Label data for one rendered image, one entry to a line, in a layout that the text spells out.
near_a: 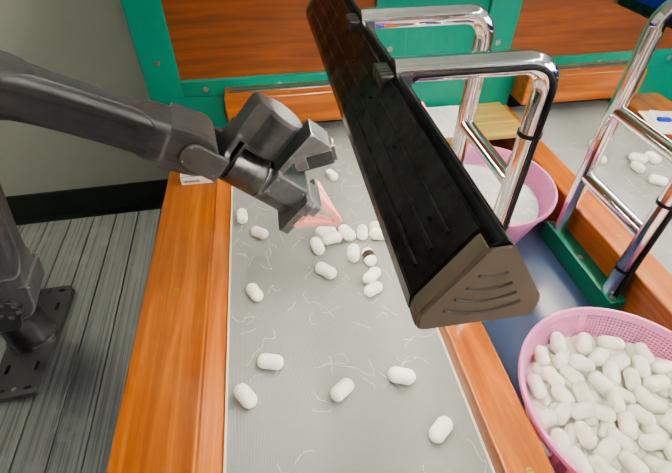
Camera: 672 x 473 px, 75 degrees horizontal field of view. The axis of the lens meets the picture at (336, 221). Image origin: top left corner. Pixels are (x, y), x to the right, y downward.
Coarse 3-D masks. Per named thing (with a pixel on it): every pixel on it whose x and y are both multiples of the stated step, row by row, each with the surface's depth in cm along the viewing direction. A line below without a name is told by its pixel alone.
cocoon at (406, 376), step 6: (396, 366) 56; (390, 372) 56; (396, 372) 55; (402, 372) 55; (408, 372) 55; (390, 378) 56; (396, 378) 55; (402, 378) 55; (408, 378) 55; (414, 378) 55; (408, 384) 55
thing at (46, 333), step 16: (48, 288) 76; (64, 288) 76; (48, 304) 73; (64, 304) 73; (32, 320) 64; (48, 320) 68; (64, 320) 72; (16, 336) 64; (32, 336) 65; (48, 336) 68; (16, 352) 66; (32, 352) 66; (48, 352) 66; (0, 368) 64; (16, 368) 64; (32, 368) 64; (48, 368) 65; (0, 384) 63; (16, 384) 63; (32, 384) 63; (0, 400) 62
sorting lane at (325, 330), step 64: (256, 256) 73; (320, 256) 73; (384, 256) 73; (256, 320) 64; (320, 320) 64; (384, 320) 64; (256, 384) 56; (320, 384) 56; (384, 384) 56; (448, 384) 56; (256, 448) 50; (320, 448) 50; (384, 448) 50; (448, 448) 50
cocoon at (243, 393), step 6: (240, 384) 54; (246, 384) 55; (234, 390) 54; (240, 390) 54; (246, 390) 54; (240, 396) 53; (246, 396) 53; (252, 396) 53; (240, 402) 53; (246, 402) 53; (252, 402) 53
